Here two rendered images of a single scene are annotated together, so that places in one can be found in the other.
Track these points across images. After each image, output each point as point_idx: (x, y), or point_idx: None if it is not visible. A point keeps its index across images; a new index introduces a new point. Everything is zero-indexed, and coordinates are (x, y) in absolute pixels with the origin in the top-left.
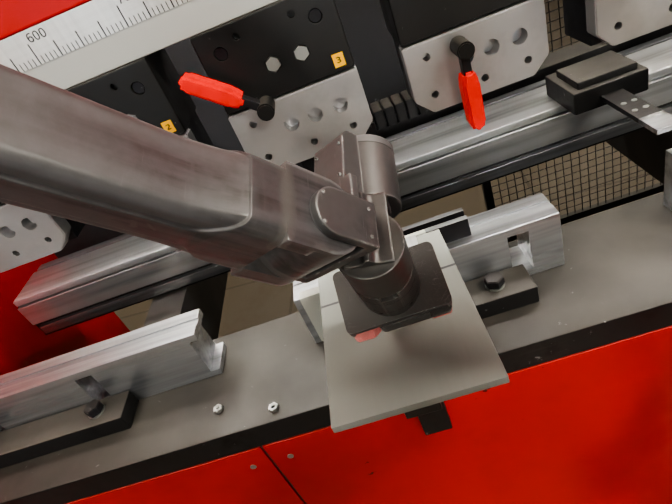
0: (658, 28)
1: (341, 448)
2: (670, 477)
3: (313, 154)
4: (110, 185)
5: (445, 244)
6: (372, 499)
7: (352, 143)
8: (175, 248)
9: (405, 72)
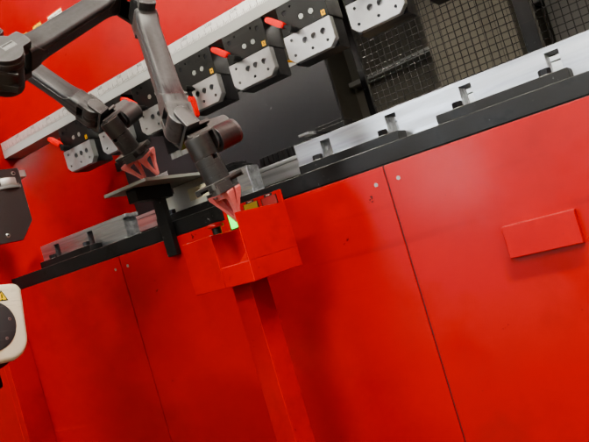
0: (252, 83)
1: (145, 266)
2: (302, 350)
3: (158, 128)
4: (49, 84)
5: (198, 172)
6: (159, 315)
7: (125, 102)
8: None
9: None
